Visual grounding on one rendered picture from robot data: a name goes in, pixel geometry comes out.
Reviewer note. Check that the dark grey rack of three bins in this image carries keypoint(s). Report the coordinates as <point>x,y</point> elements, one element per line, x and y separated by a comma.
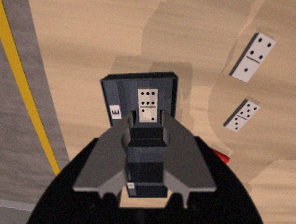
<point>145,158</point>

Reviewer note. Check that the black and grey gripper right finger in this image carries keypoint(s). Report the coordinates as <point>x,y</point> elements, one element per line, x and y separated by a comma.
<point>207,184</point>

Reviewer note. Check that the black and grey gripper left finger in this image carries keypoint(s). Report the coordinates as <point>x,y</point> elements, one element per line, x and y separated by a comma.
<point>98,168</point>

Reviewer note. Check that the red cylinder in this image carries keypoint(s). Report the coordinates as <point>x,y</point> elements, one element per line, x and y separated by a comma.
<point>225,158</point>

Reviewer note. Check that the white domino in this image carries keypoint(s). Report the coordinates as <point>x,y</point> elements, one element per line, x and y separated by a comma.
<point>241,115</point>
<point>251,58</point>
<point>147,98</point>

